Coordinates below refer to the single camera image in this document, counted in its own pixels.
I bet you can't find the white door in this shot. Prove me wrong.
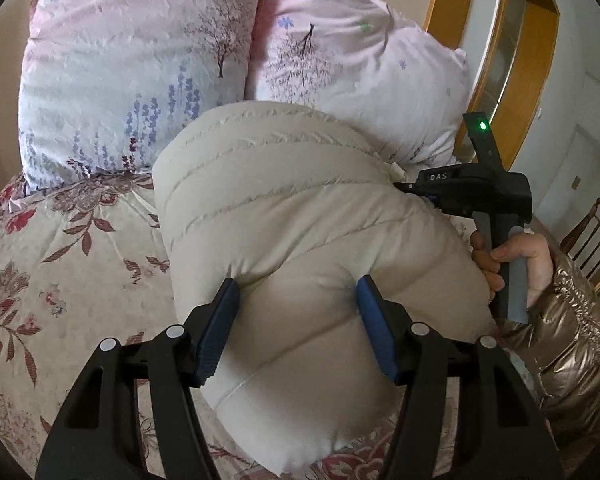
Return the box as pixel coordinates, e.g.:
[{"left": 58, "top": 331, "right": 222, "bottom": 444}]
[{"left": 535, "top": 70, "right": 600, "bottom": 231}]

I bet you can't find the beige quilted down jacket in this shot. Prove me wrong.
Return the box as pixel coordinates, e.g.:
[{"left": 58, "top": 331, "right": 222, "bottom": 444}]
[{"left": 152, "top": 101, "right": 498, "bottom": 478}]

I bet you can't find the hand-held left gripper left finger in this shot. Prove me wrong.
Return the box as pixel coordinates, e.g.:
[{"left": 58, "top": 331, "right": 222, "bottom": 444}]
[{"left": 35, "top": 277, "right": 241, "bottom": 480}]

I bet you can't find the pink lavender print pillow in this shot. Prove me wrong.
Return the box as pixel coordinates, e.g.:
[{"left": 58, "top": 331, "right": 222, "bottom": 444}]
[{"left": 19, "top": 0, "right": 265, "bottom": 196}]

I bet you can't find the pink tree print pillow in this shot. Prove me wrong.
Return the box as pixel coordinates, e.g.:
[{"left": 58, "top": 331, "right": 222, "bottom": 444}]
[{"left": 245, "top": 0, "right": 471, "bottom": 171}]

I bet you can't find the person's right hand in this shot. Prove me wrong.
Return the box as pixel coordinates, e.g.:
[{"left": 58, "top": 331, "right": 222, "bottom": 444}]
[{"left": 469, "top": 230, "right": 553, "bottom": 311}]

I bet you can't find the wooden chair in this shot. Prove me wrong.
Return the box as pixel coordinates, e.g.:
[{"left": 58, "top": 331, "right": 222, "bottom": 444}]
[{"left": 562, "top": 197, "right": 600, "bottom": 291}]

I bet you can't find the wooden door frame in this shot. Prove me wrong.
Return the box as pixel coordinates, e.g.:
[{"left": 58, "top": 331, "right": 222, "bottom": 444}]
[{"left": 422, "top": 0, "right": 561, "bottom": 161}]

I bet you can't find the person's right forearm gold sleeve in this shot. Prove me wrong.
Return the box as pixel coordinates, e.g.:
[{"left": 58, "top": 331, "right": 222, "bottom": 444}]
[{"left": 495, "top": 255, "right": 600, "bottom": 461}]

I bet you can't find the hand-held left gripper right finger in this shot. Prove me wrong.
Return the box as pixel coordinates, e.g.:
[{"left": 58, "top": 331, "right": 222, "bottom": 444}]
[{"left": 356, "top": 275, "right": 565, "bottom": 480}]

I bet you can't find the floral beige bed quilt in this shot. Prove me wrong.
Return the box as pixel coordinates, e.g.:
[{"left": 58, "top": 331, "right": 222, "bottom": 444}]
[{"left": 0, "top": 170, "right": 461, "bottom": 480}]

